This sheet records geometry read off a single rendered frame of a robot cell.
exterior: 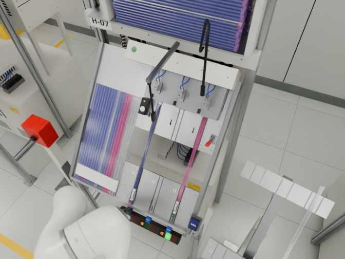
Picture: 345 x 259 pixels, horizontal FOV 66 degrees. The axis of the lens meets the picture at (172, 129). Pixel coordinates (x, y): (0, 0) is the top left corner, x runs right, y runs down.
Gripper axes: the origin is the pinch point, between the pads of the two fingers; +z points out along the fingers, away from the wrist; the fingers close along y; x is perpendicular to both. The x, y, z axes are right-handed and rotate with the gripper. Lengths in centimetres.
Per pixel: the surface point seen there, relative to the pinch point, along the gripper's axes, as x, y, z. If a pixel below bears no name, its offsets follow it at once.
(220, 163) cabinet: 28, 31, 43
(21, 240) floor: -73, -82, 26
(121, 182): 11.6, -7.9, 2.4
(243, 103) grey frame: 66, 34, 12
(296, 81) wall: 97, 62, 183
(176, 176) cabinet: 13.0, 9.9, 35.0
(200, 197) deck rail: 21.4, 31.3, 1.3
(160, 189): 16.5, 12.4, 2.4
